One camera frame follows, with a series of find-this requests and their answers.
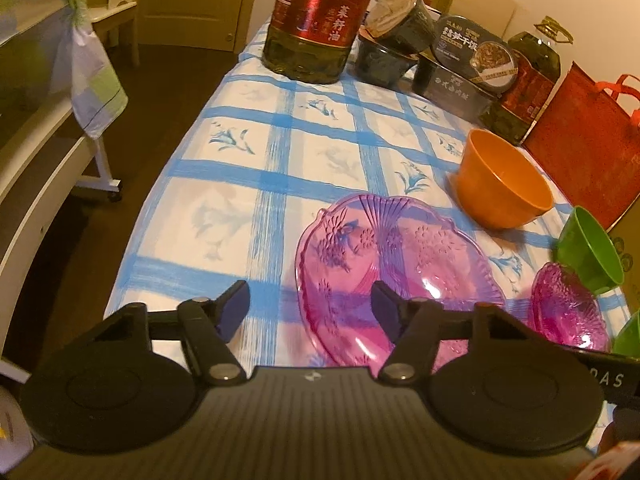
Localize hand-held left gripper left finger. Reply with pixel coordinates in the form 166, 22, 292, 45
90, 280, 251, 387

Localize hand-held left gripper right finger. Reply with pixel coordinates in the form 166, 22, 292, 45
371, 281, 541, 383

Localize green plastic bowl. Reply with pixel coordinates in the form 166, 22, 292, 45
611, 309, 640, 358
556, 206, 626, 296

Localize large pink glass plate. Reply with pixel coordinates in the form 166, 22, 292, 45
296, 193, 507, 367

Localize small pink glass plate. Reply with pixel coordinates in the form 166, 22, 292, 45
530, 261, 612, 352

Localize orange plastic bowl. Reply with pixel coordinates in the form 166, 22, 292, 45
455, 128, 556, 231

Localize printed cardboard box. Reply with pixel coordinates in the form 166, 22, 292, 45
607, 217, 640, 286

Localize blue checked tablecloth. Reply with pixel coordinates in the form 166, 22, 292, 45
102, 22, 636, 451

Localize white rolling stand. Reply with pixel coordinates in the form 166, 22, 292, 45
75, 135, 123, 203

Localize black instant rice box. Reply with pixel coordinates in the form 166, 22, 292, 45
431, 14, 518, 98
412, 55, 496, 123

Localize red tote bag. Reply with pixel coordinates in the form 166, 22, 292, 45
522, 60, 640, 231

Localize black instant food bowl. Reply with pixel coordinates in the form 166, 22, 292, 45
356, 32, 418, 88

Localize white object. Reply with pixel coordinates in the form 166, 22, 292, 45
0, 385, 33, 466

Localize hanging checked cloth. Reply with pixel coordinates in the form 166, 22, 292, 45
0, 0, 128, 138

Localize round instant food bowl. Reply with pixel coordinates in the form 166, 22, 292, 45
361, 0, 441, 53

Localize large red-label oil bottle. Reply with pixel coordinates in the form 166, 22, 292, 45
262, 0, 383, 85

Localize wooden cabinet door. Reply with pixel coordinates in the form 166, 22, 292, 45
135, 0, 263, 53

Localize white chair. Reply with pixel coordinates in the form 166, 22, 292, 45
87, 0, 138, 68

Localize oil bottle with green handle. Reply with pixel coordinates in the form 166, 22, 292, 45
479, 16, 573, 147

